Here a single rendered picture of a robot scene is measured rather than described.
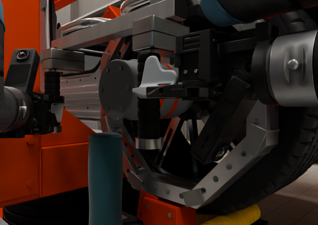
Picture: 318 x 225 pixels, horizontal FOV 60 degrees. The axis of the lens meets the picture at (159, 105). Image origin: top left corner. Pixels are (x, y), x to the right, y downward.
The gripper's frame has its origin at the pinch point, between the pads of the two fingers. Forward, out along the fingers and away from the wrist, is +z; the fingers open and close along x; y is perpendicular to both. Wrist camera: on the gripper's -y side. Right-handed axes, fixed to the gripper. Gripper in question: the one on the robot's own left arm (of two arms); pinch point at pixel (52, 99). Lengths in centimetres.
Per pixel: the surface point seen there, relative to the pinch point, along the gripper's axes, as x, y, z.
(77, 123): -2.1, 8.2, 30.6
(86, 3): -208, -351, 897
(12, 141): -16.5, 12.1, 13.6
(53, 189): -7.9, 29.0, 22.8
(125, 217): 15, 40, 27
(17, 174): -15.4, 22.1, 14.7
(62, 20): -337, -334, 1038
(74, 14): -259, -322, 936
